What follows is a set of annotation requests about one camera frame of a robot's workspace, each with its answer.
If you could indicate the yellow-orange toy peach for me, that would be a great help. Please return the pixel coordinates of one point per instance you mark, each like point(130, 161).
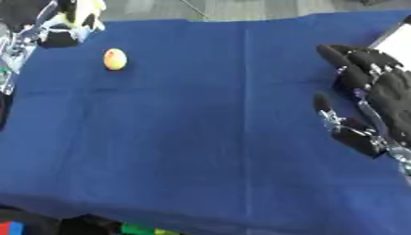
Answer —
point(115, 59)

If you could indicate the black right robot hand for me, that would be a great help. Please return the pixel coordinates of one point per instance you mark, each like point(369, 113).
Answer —
point(393, 91)

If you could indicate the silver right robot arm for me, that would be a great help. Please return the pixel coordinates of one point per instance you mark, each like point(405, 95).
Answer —
point(404, 159)

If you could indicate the red and blue block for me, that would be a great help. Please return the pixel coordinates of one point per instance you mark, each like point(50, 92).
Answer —
point(10, 228)

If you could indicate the green block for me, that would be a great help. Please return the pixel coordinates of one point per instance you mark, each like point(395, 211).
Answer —
point(136, 229)

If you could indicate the yellow-green block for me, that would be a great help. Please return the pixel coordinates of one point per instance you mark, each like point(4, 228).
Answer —
point(167, 232)

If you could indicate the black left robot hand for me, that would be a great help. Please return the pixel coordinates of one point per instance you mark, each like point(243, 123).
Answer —
point(58, 38)

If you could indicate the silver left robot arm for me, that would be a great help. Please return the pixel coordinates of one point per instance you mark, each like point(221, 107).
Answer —
point(18, 46)

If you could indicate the yellow and white soft toy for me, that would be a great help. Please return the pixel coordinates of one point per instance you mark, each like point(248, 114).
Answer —
point(84, 10)

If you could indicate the black box with white inside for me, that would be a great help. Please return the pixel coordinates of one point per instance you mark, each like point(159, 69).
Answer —
point(398, 42)

